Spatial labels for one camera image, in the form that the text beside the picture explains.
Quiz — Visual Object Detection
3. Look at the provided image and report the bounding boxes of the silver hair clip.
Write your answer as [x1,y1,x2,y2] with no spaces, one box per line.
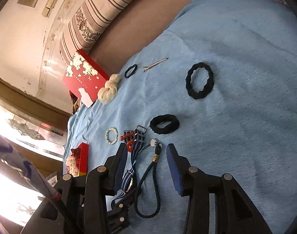
[142,58,168,72]

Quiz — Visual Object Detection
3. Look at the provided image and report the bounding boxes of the blue towel cloth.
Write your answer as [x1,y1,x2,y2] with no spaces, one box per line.
[65,0,297,233]

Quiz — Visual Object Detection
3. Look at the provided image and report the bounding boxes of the small thin black hair tie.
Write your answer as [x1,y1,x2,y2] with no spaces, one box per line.
[124,63,138,79]

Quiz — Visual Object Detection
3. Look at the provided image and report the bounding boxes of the red tray box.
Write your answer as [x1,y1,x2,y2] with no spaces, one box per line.
[65,143,89,177]

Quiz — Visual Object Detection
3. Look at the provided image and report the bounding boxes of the white dotted scrunchie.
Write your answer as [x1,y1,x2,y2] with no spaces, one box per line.
[66,156,79,177]

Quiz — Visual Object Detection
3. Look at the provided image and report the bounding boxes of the black and red clothes pile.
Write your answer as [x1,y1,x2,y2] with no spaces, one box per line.
[69,91,81,105]

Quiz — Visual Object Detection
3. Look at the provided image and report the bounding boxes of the cream knitted scrunchie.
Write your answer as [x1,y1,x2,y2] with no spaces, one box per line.
[98,74,120,105]

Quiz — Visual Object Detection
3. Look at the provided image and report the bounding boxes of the black wavy hair tie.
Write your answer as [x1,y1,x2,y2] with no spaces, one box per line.
[185,62,215,100]

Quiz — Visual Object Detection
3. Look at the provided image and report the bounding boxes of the red floral box lid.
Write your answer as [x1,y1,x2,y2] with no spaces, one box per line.
[62,49,109,108]

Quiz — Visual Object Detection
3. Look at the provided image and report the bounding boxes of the white red blue cable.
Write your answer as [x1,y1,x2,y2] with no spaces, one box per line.
[0,128,64,200]

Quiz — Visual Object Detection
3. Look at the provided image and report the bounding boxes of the dark cord pendant necklace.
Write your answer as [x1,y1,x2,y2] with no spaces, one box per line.
[134,138,163,219]

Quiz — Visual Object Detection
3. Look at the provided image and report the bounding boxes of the pale green bead bracelet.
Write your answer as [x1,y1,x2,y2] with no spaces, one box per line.
[104,127,119,145]

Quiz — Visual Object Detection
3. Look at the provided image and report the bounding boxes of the thick black scrunchie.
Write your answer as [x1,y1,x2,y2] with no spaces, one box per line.
[149,114,180,135]

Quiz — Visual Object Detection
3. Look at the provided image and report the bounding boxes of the striped floral bolster pillow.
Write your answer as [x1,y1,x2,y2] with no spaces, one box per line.
[59,0,133,65]

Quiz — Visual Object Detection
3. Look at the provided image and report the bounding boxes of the blue striped strap watch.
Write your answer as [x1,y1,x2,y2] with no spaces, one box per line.
[111,125,147,209]

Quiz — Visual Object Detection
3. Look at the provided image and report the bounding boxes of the red white checkered scrunchie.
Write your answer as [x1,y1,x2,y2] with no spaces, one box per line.
[71,147,84,164]

